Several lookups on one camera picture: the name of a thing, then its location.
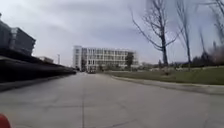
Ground dark evergreen tree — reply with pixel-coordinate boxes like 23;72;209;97
124;51;135;70

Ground dark long wall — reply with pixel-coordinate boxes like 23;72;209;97
0;48;78;84

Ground grass strip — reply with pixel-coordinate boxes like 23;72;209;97
105;67;224;86

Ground grey concrete road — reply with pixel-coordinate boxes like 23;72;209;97
0;72;224;128

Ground grey kerb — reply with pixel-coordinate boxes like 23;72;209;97
0;73;74;93

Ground white multi-storey building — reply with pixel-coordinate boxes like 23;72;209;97
72;45;140;73

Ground pale concrete kerb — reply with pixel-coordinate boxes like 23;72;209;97
110;75;224;96

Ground dark bushes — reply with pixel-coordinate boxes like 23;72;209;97
190;44;224;68

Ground dark grey building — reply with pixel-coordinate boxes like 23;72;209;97
0;13;37;57

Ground row of bare trees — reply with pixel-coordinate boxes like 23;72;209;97
129;0;224;73

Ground robot's own part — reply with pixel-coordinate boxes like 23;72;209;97
0;113;12;128

